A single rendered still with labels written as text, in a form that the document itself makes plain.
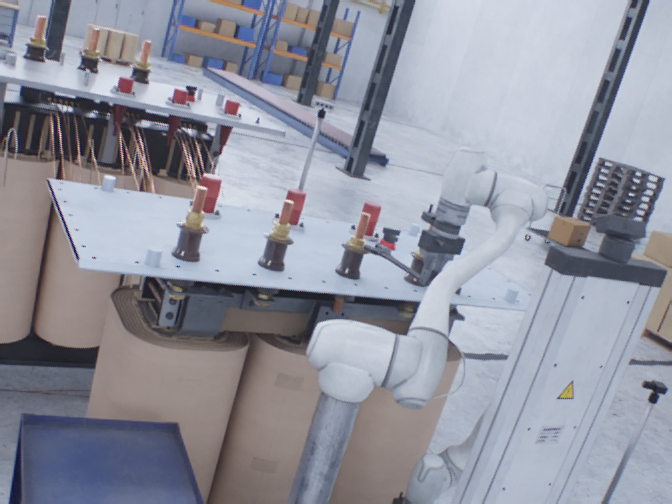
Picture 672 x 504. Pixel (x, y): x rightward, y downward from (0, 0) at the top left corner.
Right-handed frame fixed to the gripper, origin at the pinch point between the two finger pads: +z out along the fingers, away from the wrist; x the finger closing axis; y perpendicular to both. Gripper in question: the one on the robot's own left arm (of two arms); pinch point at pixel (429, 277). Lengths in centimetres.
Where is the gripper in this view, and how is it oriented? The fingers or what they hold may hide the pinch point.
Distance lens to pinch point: 214.0
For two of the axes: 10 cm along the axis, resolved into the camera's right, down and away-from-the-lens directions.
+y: 5.4, 3.9, -7.5
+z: -2.8, 9.2, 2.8
